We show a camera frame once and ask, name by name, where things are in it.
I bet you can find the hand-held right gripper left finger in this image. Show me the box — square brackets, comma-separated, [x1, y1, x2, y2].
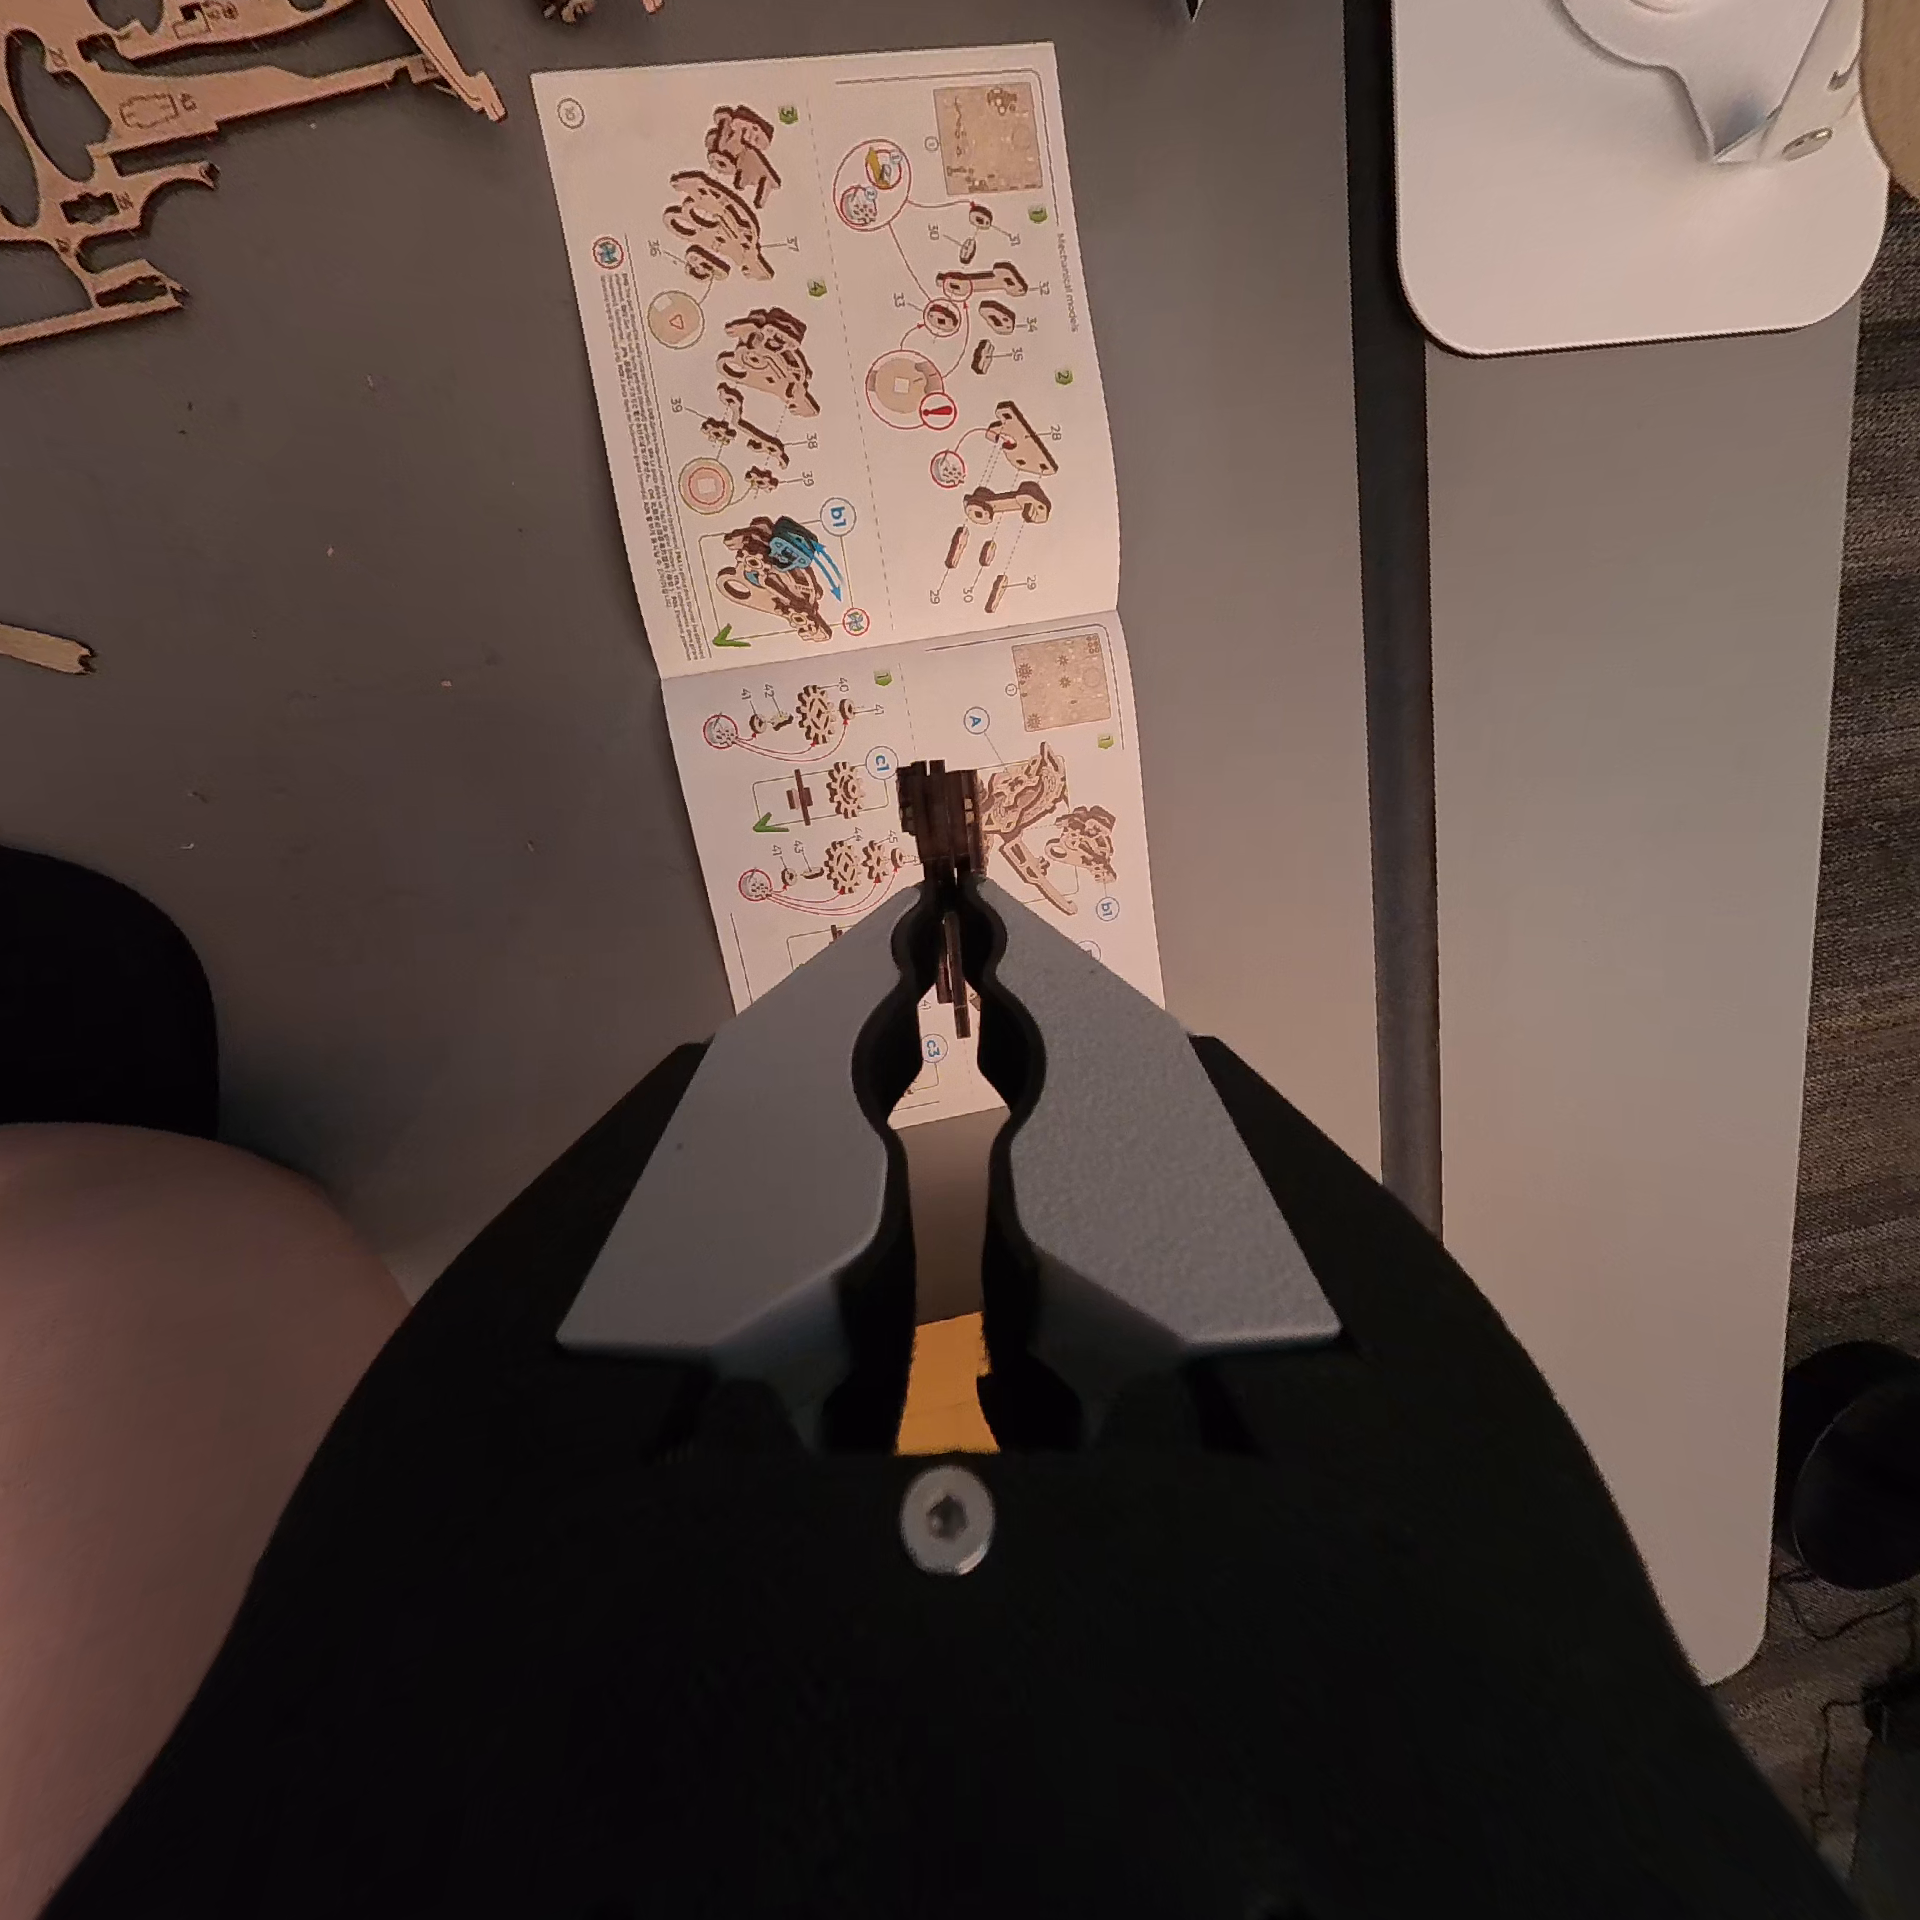
[555, 881, 944, 1453]

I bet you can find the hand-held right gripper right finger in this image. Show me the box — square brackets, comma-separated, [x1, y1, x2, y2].
[961, 881, 1344, 1453]

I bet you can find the small wooden model assembly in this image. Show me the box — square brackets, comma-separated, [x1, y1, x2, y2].
[897, 756, 992, 1039]

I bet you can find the punched wooden parts sheet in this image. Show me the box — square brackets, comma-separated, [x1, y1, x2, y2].
[0, 0, 508, 354]

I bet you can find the yellow plastic bin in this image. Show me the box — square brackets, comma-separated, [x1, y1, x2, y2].
[897, 1311, 1000, 1455]

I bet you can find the person's leg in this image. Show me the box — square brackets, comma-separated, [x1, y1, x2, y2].
[0, 1124, 409, 1920]

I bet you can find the black wrist rest pad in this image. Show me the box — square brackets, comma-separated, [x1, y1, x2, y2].
[0, 844, 220, 1128]

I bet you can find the paper instruction booklet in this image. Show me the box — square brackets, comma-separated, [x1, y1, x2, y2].
[528, 41, 1169, 1120]

